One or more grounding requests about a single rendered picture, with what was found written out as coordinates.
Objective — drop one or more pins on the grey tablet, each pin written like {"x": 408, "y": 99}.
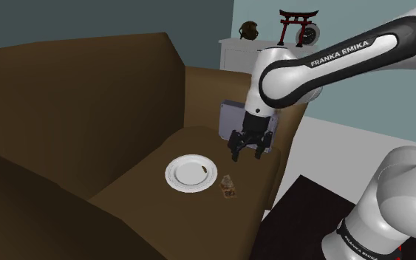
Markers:
{"x": 229, "y": 118}

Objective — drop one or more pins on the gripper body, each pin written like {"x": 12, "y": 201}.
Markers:
{"x": 255, "y": 124}

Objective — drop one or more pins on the brown sofa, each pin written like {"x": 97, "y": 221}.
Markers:
{"x": 85, "y": 144}

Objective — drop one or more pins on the small brown snack packet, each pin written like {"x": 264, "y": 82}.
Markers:
{"x": 228, "y": 186}

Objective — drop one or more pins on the white plate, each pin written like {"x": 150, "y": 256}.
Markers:
{"x": 189, "y": 174}

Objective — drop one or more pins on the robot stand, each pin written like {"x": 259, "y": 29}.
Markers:
{"x": 301, "y": 223}

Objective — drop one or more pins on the small brown crumb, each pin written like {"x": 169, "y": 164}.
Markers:
{"x": 203, "y": 169}

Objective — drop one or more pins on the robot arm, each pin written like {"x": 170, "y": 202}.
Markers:
{"x": 373, "y": 50}

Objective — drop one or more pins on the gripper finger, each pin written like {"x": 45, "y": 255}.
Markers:
{"x": 234, "y": 144}
{"x": 260, "y": 147}

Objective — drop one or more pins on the white cabinet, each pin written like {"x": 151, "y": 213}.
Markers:
{"x": 240, "y": 54}

